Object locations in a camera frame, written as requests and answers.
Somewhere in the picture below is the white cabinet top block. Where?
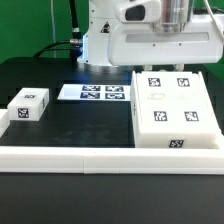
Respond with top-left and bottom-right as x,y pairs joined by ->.
8,88 -> 49,121

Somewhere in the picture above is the black cable bundle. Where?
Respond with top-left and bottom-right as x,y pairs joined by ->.
32,0 -> 84,61

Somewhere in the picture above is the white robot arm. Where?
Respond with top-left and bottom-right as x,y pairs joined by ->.
78,0 -> 224,72

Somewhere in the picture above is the white cabinet body box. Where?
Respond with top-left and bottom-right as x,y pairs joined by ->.
130,71 -> 221,149

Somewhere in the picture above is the white marker sheet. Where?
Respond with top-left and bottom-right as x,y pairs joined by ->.
58,84 -> 130,101

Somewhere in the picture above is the white thin cable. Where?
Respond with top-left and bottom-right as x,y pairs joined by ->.
49,0 -> 58,59

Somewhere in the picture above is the white cabinet door panel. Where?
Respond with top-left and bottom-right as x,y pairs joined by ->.
171,72 -> 220,135
130,72 -> 173,135

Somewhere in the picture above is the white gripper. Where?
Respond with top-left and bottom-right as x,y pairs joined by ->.
108,15 -> 223,66

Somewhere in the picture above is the white L-shaped obstacle frame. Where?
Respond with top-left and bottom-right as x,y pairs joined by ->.
0,108 -> 224,175

